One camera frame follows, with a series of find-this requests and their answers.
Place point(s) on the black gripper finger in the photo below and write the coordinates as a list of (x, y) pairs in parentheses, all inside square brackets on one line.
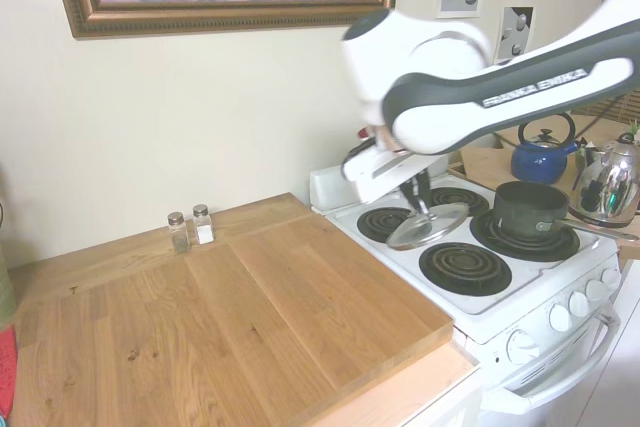
[(426, 189), (413, 196)]

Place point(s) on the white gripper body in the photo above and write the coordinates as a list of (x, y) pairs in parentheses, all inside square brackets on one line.
[(372, 177)]

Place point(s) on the glass pot lid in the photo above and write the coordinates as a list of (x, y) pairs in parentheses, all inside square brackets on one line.
[(415, 237)]

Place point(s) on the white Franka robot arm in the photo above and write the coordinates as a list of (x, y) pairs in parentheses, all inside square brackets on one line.
[(375, 62)]

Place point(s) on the small black coil burner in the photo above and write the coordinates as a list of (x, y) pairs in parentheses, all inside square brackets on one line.
[(372, 224), (460, 202)]

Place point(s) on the medium black coil burner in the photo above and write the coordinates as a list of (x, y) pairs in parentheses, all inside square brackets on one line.
[(465, 269)]

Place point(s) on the blue stovetop kettle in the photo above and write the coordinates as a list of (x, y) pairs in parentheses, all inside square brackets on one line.
[(537, 162)]

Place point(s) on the white electric stove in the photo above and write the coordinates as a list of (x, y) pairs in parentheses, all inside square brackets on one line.
[(525, 278)]

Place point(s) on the large black coil burner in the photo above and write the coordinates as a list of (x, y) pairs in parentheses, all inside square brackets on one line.
[(550, 247)]

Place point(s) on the glass salt shaker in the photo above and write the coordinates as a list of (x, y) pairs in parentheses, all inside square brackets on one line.
[(203, 228)]

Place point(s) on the silver electric kettle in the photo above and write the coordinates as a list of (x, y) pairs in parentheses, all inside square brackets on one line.
[(607, 187)]

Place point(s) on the white stove knob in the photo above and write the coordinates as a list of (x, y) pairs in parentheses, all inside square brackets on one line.
[(596, 290), (611, 279), (522, 347), (579, 304), (560, 318)]

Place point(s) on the wooden butcher block board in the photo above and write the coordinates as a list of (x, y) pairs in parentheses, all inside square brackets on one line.
[(250, 322)]

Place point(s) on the glass pepper shaker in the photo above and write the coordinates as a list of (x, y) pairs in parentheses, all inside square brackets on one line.
[(178, 237)]

